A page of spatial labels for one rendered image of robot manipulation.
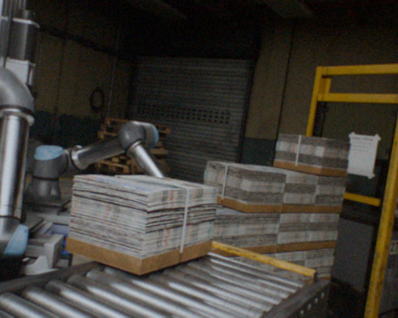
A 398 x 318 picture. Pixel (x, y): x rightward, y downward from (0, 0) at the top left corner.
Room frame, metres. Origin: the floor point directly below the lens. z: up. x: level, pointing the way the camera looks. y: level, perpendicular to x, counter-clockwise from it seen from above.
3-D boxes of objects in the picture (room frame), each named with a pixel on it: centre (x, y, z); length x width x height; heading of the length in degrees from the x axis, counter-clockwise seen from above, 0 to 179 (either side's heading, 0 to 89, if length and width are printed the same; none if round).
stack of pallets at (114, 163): (9.01, 1.38, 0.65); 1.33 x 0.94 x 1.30; 153
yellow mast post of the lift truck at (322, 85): (3.36, -0.86, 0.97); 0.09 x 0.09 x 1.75; 39
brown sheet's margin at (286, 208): (2.64, -0.50, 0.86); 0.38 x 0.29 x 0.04; 39
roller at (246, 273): (1.36, -0.15, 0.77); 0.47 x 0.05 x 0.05; 59
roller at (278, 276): (1.41, -0.19, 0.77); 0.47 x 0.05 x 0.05; 59
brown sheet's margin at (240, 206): (2.46, -0.27, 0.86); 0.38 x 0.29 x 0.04; 39
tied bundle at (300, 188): (2.64, -0.50, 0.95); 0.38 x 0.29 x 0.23; 39
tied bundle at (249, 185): (2.46, -0.27, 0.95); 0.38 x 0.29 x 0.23; 39
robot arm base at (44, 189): (1.94, 0.67, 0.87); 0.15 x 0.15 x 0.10
